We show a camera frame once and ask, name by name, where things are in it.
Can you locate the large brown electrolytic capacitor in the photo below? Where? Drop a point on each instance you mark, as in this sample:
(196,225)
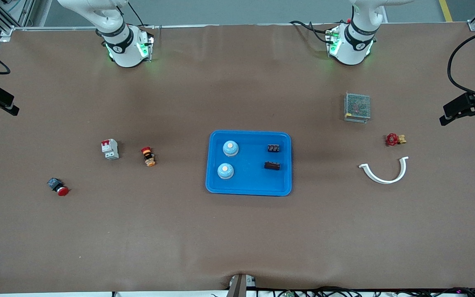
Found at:
(272,166)

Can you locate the blue bell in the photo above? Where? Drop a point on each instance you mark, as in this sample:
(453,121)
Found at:
(225,170)
(230,148)

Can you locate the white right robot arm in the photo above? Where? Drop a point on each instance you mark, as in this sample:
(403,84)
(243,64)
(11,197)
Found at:
(124,49)

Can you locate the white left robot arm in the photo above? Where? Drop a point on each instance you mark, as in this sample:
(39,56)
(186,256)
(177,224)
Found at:
(351,45)

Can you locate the blue plastic tray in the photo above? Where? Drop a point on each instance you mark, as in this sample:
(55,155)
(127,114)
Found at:
(250,183)

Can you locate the metal mesh power supply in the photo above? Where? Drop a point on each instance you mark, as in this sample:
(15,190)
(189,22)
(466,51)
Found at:
(357,106)

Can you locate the white curved plastic clamp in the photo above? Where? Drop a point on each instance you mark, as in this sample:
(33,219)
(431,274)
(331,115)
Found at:
(386,181)

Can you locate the red push button black body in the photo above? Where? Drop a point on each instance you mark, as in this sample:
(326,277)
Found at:
(58,187)

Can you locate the red orange emergency stop button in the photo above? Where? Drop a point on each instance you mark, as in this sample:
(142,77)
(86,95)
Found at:
(148,156)

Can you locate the brown table mat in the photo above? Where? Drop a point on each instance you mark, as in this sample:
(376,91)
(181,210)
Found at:
(237,231)

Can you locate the white circuit breaker red switch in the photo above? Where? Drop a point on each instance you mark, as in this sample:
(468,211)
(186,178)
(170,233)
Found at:
(110,149)

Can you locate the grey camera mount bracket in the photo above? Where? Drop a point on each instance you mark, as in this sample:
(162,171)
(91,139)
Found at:
(241,286)

